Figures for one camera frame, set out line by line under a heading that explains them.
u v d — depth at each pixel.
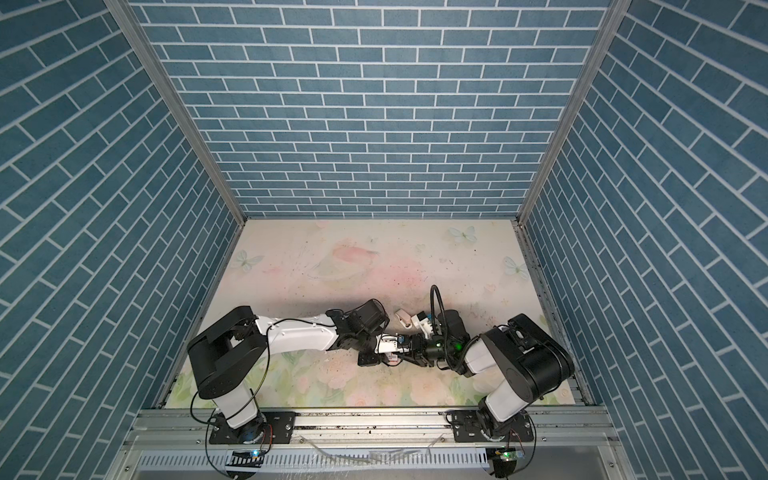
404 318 0.89
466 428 0.73
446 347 0.72
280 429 0.74
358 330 0.69
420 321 0.85
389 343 0.75
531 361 0.47
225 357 0.46
